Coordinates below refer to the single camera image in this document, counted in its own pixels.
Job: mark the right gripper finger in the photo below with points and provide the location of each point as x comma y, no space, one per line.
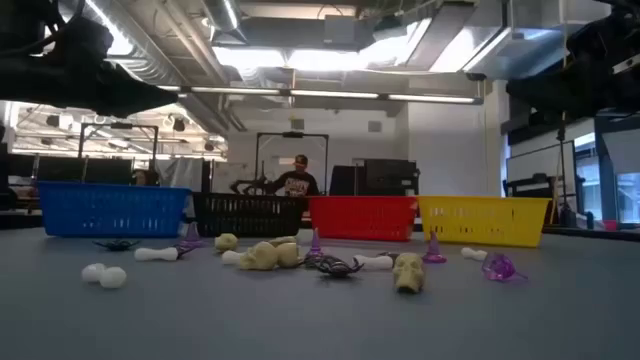
555,107
545,87

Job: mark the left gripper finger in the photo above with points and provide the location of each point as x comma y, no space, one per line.
117,107
135,90

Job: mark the blue plastic basket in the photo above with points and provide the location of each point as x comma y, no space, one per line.
110,210

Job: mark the black plastic spider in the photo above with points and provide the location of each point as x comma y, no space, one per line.
337,267
311,262
117,245
391,255
184,249

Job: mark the white plastic bone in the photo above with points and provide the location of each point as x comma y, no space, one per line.
155,254
112,277
230,257
472,253
375,262

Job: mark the purple plastic witch hat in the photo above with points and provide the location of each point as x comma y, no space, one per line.
192,239
315,247
434,252

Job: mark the background black robot arm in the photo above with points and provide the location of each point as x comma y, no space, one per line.
250,186

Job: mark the black monitor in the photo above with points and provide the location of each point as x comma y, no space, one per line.
60,170
107,171

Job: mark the person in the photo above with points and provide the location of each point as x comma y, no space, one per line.
297,184
145,177

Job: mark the black equipment desk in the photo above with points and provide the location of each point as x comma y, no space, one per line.
525,187

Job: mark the grey cover sheet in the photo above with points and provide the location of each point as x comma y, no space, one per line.
180,172

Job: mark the black tripod stand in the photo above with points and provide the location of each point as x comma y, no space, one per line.
567,215

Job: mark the white board with drawings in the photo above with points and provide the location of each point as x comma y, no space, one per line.
225,175

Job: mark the red cup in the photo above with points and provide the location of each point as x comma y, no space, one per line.
610,225

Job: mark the yellow plastic basket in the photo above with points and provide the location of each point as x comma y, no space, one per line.
480,220

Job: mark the black plastic basket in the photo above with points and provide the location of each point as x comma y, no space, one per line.
245,215

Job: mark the black computer equipment stack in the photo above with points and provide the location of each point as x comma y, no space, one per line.
390,177

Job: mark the long ceiling light fixture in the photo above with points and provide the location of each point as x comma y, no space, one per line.
335,94

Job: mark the grey ceiling unit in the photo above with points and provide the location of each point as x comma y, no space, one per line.
345,32

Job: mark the red plastic basket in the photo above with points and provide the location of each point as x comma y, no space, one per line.
362,217

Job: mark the black metal frame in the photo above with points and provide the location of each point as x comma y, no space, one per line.
120,126
292,134

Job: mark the grey wall vent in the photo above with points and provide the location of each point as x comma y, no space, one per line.
297,124
375,126

